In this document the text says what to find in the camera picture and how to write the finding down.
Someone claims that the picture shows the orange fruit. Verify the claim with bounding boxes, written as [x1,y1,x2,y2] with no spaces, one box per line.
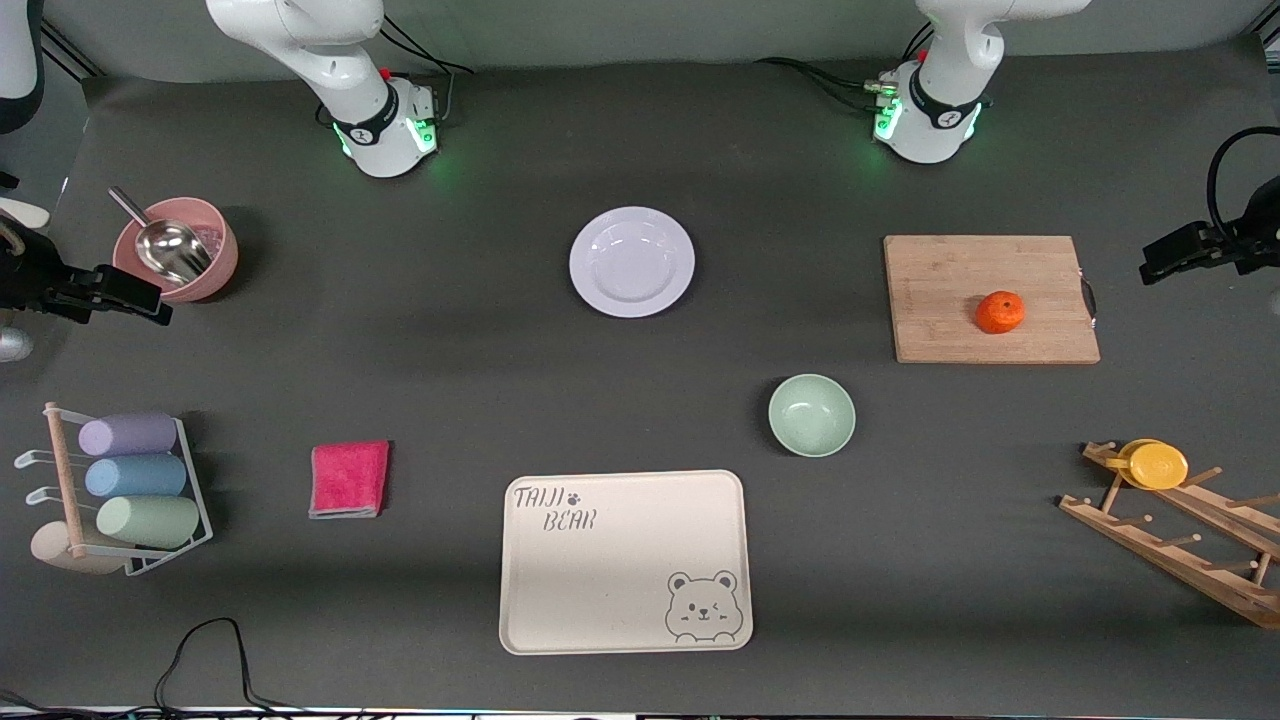
[975,290,1027,335]

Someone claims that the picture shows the white round plate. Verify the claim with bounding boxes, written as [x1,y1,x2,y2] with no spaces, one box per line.
[569,206,696,319]

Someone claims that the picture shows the metal scoop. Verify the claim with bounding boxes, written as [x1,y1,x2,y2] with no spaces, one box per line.
[108,186,214,286]

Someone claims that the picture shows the pink bowl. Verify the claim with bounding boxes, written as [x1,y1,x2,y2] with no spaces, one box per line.
[112,196,240,303]

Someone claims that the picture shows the purple cup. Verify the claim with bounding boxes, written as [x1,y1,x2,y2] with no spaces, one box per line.
[78,413,179,457]

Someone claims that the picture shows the blue cup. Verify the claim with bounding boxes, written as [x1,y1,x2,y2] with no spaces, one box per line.
[84,455,189,499]

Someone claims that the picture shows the wooden cup rack dowel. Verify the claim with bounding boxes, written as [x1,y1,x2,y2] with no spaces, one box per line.
[44,402,87,557]

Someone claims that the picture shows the yellow cup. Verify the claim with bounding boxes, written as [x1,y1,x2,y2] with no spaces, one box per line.
[1105,438,1190,491]

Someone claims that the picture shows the green cup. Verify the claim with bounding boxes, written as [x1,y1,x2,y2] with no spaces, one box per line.
[96,495,201,549]

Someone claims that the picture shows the wooden cutting board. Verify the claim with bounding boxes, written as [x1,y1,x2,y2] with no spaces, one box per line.
[883,235,1101,365]

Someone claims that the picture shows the beige cup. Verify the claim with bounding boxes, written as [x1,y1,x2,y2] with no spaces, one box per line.
[30,521,126,576]

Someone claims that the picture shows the pink folded cloth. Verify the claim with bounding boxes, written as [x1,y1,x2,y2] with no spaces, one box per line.
[308,440,392,520]

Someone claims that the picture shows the wooden peg rack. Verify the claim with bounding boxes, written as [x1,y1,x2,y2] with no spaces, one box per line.
[1058,441,1280,630]

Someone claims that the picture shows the pale green bowl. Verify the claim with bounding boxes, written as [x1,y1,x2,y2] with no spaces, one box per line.
[768,373,857,459]

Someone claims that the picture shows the beige bear print tray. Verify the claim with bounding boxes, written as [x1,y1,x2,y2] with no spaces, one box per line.
[498,469,754,656]

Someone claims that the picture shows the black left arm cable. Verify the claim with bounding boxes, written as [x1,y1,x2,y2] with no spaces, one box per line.
[1206,126,1280,236]

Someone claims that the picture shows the white wire cup rack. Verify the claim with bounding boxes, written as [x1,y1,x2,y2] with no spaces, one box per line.
[14,410,214,577]

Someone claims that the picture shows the black cable at table edge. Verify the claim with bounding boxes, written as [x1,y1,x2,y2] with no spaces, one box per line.
[0,617,331,719]

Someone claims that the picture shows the black right arm base cables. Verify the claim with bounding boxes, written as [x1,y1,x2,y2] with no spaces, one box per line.
[378,18,476,126]

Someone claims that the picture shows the black arm base cables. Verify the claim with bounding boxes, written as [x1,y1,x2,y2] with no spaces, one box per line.
[378,18,476,126]
[755,25,936,113]

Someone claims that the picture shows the black left arm base cables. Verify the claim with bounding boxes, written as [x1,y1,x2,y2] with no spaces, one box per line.
[755,25,936,113]

